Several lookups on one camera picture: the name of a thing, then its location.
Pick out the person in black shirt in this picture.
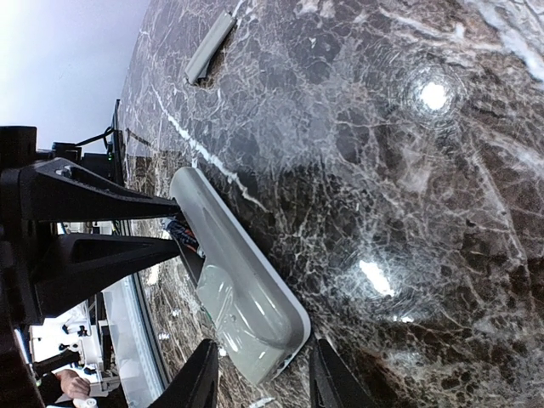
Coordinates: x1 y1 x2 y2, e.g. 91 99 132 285
37 369 90 405

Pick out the white universal remote control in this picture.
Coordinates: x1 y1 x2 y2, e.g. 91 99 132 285
169 167 311 384

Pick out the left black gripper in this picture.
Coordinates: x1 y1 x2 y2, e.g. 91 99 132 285
1 126 180 407

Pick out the dark blue orange AAA battery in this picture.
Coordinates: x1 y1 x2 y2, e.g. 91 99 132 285
163 218 206 258

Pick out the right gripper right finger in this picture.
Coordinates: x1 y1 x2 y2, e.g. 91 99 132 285
309 338 377 408

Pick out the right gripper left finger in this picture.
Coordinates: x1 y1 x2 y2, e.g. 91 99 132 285
150 339 218 408

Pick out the grey battery compartment cover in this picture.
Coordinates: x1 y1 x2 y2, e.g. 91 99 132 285
184 11 236 85

